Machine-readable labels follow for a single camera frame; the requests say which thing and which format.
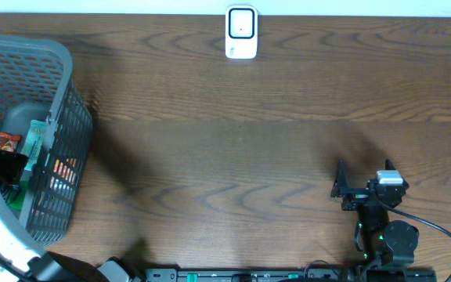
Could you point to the orange snack sachet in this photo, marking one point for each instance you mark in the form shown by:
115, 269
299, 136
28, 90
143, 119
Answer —
66, 169

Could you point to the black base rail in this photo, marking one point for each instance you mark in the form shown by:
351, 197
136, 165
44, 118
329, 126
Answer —
276, 275

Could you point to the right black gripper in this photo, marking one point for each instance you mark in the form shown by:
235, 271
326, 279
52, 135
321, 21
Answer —
341, 188

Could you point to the red Top chocolate bar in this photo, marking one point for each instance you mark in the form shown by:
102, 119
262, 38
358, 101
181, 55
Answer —
9, 142

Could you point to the white teal snack packet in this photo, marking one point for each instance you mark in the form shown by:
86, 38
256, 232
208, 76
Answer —
33, 142

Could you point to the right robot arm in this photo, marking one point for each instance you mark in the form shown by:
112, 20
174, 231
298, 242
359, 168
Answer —
388, 246

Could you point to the white barcode scanner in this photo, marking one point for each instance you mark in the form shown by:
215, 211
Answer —
241, 32

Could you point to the green lidded round jar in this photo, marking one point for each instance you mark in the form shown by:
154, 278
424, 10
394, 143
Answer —
17, 195

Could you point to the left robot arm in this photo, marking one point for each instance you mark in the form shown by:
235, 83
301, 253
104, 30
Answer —
23, 259

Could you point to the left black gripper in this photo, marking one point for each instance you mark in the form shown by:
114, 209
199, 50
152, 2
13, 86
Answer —
5, 165

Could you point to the grey plastic mesh basket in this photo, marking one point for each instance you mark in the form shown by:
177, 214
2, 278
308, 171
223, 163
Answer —
36, 84

